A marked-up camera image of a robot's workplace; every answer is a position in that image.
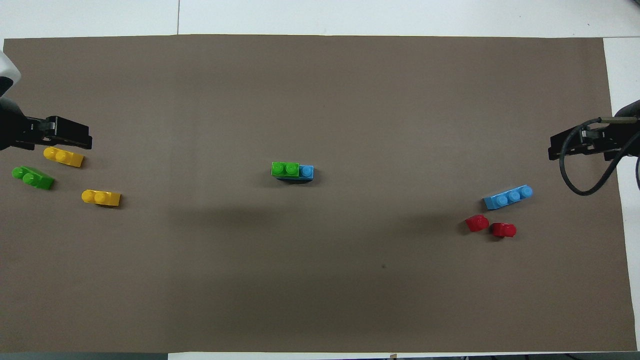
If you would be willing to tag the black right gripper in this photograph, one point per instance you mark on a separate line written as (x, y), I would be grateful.
(627, 135)

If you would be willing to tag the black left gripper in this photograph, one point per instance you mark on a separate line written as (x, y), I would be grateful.
(20, 132)

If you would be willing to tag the green two-stud toy block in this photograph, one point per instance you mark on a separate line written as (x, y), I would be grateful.
(32, 178)
(285, 169)

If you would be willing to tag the blue three-stud toy block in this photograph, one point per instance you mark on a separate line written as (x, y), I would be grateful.
(507, 198)
(307, 172)

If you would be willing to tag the yellow two-stud toy block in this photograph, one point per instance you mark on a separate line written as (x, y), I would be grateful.
(102, 198)
(65, 157)

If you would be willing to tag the red one-stud toy block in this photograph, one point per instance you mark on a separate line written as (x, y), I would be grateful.
(477, 223)
(504, 230)

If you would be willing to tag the brown table mat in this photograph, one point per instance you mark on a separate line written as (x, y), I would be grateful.
(320, 100)

